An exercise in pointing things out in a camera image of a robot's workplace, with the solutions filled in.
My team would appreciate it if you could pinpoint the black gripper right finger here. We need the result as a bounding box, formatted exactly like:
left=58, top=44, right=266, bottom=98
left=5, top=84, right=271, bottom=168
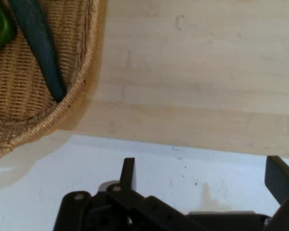
left=264, top=155, right=289, bottom=231

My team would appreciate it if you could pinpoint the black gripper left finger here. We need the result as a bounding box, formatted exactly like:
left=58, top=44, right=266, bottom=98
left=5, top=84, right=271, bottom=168
left=53, top=157, right=201, bottom=231

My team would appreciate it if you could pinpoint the dark green cucumber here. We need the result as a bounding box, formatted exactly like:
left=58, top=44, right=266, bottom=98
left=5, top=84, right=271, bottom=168
left=7, top=0, right=66, bottom=102

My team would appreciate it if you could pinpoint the woven wicker basket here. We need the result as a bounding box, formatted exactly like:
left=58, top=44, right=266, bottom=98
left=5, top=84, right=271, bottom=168
left=0, top=0, right=107, bottom=165

